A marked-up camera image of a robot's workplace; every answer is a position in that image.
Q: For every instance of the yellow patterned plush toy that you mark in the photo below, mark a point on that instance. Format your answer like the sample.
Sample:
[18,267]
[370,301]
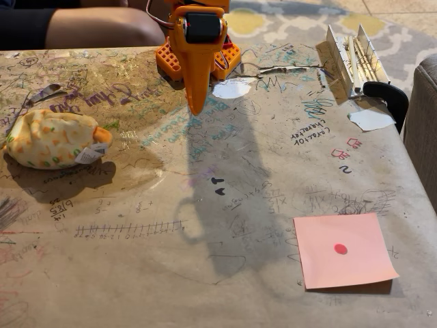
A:
[51,140]

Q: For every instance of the grey yellow patterned rug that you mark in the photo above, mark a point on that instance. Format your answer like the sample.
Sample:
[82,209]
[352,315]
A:
[293,24]

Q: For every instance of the person's bare leg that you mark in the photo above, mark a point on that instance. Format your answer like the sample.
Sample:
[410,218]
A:
[102,29]

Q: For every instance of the white torn paper scrap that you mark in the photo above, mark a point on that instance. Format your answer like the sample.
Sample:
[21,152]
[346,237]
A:
[370,120]

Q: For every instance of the black shorts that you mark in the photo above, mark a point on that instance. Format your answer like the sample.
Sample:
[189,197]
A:
[24,29]

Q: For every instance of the black curved plastic object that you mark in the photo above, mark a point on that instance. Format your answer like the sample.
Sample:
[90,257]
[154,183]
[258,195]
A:
[389,94]

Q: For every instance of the brown scribbled paper table cover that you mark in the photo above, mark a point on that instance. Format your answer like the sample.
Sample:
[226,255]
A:
[170,273]

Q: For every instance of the grey sofa armrest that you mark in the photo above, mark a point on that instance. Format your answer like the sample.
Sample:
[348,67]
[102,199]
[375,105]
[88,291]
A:
[423,130]

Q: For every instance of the pink square sticky note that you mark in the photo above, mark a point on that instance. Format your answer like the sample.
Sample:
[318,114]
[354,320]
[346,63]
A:
[338,266]

